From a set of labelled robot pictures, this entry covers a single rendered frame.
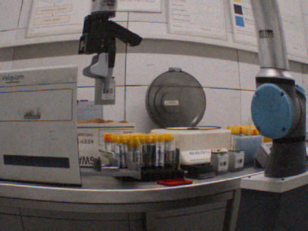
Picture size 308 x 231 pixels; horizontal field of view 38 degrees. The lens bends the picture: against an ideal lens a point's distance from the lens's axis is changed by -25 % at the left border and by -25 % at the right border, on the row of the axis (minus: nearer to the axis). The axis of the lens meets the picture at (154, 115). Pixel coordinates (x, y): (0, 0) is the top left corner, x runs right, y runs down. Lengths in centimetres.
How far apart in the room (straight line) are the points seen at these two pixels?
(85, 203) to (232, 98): 112
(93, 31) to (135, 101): 76
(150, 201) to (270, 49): 53
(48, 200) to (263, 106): 57
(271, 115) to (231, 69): 123
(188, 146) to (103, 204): 52
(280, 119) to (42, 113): 58
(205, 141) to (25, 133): 74
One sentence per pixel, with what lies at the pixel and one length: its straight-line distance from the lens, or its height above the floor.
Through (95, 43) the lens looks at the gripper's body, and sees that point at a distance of 135.
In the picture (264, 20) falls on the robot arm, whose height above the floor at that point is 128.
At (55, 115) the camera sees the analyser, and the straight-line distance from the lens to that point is 129.
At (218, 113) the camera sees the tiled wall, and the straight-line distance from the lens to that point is 225.
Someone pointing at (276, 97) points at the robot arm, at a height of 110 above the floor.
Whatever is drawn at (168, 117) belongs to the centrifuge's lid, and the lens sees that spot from 207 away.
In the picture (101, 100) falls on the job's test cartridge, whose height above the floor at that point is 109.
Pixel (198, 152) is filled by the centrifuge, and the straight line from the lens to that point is 177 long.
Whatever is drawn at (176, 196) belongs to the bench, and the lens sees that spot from 139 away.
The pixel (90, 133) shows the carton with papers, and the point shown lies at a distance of 164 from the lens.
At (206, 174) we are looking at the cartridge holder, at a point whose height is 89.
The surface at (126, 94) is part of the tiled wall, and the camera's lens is 206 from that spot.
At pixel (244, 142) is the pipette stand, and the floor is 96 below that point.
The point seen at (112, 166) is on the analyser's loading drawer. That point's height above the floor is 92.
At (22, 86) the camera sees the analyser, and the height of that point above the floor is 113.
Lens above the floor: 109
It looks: 2 degrees down
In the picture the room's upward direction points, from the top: straight up
